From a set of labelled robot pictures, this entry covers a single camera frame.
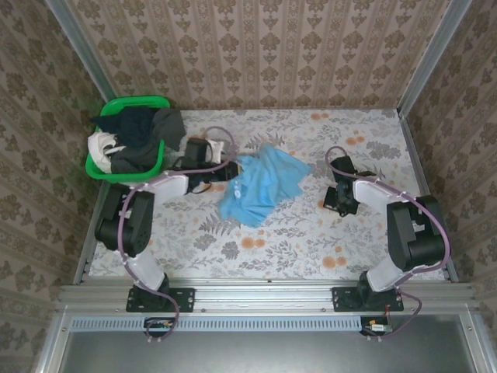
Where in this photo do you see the grey garment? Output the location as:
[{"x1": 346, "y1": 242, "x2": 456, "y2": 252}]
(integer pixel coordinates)
[{"x1": 110, "y1": 107, "x2": 186, "y2": 175}]

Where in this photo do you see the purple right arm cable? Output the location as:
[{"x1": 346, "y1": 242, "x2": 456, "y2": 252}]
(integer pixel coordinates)
[{"x1": 325, "y1": 145, "x2": 454, "y2": 343}]

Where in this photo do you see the dark navy garment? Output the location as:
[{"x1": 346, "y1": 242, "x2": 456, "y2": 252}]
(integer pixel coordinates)
[{"x1": 91, "y1": 107, "x2": 157, "y2": 149}]

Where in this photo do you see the slotted grey cable duct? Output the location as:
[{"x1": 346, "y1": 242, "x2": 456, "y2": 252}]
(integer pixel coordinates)
[{"x1": 71, "y1": 315, "x2": 363, "y2": 333}]

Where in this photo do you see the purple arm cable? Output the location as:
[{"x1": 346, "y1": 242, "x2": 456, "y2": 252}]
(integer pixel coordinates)
[
  {"x1": 118, "y1": 126, "x2": 238, "y2": 345},
  {"x1": 325, "y1": 145, "x2": 454, "y2": 343}
]

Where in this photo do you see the white garment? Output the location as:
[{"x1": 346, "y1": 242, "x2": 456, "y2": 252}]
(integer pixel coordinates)
[{"x1": 87, "y1": 131, "x2": 126, "y2": 174}]

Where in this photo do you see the floral tablecloth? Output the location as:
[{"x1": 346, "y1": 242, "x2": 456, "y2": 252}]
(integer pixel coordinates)
[{"x1": 89, "y1": 108, "x2": 446, "y2": 281}]

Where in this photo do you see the light blue printed t-shirt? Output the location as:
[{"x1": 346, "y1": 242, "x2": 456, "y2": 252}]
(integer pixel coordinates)
[{"x1": 218, "y1": 142, "x2": 314, "y2": 229}]

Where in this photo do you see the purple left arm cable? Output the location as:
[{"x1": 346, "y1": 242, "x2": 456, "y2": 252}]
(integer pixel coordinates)
[{"x1": 118, "y1": 126, "x2": 238, "y2": 345}]

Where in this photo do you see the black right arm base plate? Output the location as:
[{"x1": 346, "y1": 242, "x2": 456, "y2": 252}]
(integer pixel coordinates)
[{"x1": 332, "y1": 286, "x2": 405, "y2": 313}]

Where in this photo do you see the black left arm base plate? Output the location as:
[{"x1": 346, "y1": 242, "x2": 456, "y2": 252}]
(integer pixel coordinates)
[{"x1": 126, "y1": 286, "x2": 196, "y2": 313}]

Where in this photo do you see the aluminium mounting rail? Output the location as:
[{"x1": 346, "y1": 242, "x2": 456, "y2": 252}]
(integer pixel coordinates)
[{"x1": 57, "y1": 277, "x2": 478, "y2": 315}]

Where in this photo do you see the green plastic laundry basket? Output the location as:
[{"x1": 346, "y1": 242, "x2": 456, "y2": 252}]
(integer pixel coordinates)
[{"x1": 85, "y1": 96, "x2": 172, "y2": 183}]

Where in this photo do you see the aluminium corner post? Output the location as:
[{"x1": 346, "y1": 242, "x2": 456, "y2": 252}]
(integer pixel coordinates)
[
  {"x1": 398, "y1": 0, "x2": 473, "y2": 117},
  {"x1": 44, "y1": 0, "x2": 117, "y2": 103}
]

